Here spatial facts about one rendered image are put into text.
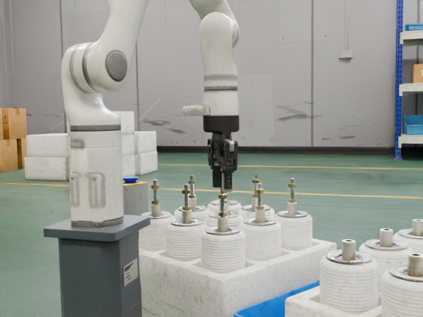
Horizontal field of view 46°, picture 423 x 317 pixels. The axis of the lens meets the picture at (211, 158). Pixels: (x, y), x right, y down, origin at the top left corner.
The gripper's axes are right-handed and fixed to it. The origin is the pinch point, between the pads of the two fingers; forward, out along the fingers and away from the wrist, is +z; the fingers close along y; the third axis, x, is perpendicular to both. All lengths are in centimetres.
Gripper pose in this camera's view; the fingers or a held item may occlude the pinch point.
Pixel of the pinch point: (221, 183)
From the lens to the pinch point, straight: 105.2
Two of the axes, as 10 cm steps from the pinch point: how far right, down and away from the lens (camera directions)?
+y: -2.8, -0.8, 9.6
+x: -9.6, 0.4, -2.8
